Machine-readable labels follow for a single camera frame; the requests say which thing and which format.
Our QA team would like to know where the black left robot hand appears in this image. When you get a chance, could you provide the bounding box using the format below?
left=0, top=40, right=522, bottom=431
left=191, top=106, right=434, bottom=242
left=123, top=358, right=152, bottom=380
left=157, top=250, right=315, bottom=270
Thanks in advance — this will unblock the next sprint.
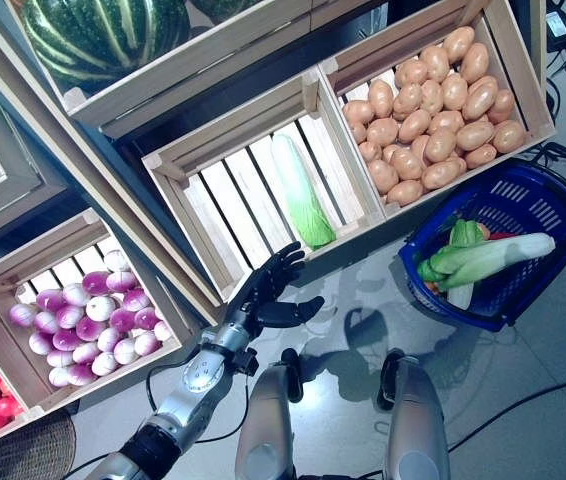
left=222, top=241, right=325, bottom=341

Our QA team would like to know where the white green napa cabbage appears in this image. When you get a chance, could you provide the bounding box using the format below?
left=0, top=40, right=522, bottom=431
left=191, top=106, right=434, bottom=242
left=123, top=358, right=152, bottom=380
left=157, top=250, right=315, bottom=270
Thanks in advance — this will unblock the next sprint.
left=270, top=132, right=338, bottom=251
left=430, top=232, right=557, bottom=294
left=445, top=218, right=487, bottom=309

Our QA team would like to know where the dark woven wicker basket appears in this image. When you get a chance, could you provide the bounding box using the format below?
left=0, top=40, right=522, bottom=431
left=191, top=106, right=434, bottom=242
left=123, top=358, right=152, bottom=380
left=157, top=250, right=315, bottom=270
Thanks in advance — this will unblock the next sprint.
left=0, top=409, right=77, bottom=480

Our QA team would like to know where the blue plastic shopping basket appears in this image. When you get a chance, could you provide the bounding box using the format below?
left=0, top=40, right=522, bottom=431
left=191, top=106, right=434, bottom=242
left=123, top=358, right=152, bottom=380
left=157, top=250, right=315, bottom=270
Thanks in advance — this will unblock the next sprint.
left=397, top=142, right=566, bottom=334

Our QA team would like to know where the silver left robot leg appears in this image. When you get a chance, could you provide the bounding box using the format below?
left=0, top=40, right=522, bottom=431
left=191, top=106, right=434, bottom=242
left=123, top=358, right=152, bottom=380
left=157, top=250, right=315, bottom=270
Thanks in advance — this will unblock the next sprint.
left=235, top=348, right=304, bottom=480

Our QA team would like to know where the round green vegetable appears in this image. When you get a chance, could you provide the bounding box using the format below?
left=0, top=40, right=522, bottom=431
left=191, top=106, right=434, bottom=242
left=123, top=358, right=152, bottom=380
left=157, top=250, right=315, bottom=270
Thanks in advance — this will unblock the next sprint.
left=416, top=257, right=439, bottom=284

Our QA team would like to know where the brown potato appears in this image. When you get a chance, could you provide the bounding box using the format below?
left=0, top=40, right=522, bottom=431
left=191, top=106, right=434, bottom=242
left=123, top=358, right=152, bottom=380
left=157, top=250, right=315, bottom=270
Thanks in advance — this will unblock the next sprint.
left=456, top=121, right=495, bottom=151
left=421, top=158, right=464, bottom=190
left=491, top=119, right=527, bottom=154
left=367, top=159, right=399, bottom=195
left=442, top=26, right=476, bottom=64
left=462, top=79, right=499, bottom=121
left=420, top=45, right=450, bottom=84
left=460, top=42, right=490, bottom=85
left=487, top=88, right=516, bottom=125
left=464, top=143, right=498, bottom=170
left=386, top=179, right=424, bottom=207

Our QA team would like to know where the wooden slatted cabbage crate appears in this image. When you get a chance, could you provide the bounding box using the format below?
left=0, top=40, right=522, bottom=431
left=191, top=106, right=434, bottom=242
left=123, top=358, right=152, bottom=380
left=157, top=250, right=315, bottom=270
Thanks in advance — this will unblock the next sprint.
left=141, top=67, right=389, bottom=306

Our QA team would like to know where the wooden onion crate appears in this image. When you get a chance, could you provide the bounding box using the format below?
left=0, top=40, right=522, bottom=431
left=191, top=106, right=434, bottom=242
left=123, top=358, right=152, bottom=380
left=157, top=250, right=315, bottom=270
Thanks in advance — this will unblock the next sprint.
left=0, top=207, right=189, bottom=421

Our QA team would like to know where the wooden pumpkin crate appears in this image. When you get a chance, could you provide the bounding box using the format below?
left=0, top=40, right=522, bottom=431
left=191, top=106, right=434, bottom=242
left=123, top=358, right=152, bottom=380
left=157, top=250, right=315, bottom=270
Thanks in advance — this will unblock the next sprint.
left=5, top=0, right=314, bottom=141

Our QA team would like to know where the wooden green pepper crate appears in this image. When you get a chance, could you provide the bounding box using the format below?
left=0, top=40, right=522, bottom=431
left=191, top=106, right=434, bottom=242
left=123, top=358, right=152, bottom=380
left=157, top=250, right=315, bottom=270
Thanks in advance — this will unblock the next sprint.
left=0, top=89, right=69, bottom=236

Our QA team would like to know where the wooden potato crate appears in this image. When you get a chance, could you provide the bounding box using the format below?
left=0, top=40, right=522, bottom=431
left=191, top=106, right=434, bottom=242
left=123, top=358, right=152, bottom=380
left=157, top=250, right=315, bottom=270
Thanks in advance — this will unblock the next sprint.
left=317, top=0, right=557, bottom=221

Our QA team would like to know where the green striped pumpkin with stem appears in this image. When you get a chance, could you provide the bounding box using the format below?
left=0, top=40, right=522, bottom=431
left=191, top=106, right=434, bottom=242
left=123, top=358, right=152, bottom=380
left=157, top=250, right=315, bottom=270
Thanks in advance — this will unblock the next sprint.
left=190, top=0, right=259, bottom=11

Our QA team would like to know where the large green striped pumpkin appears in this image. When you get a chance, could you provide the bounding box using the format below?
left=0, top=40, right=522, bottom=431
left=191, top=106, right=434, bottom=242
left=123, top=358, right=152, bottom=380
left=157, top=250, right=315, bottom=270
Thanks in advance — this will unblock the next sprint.
left=22, top=0, right=192, bottom=84

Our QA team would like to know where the black power adapter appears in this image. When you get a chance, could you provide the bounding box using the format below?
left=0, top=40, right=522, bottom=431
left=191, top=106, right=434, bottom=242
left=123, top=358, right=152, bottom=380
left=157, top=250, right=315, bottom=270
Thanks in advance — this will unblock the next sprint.
left=545, top=9, right=566, bottom=51

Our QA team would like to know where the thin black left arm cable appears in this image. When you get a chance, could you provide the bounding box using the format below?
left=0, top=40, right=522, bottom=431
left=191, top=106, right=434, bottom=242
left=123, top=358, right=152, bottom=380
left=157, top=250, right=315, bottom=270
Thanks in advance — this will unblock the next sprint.
left=144, top=355, right=245, bottom=447

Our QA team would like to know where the long black floor cable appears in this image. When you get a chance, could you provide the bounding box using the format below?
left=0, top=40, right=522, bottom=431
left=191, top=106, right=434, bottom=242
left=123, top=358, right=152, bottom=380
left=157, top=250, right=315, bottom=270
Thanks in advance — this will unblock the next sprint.
left=447, top=372, right=566, bottom=451

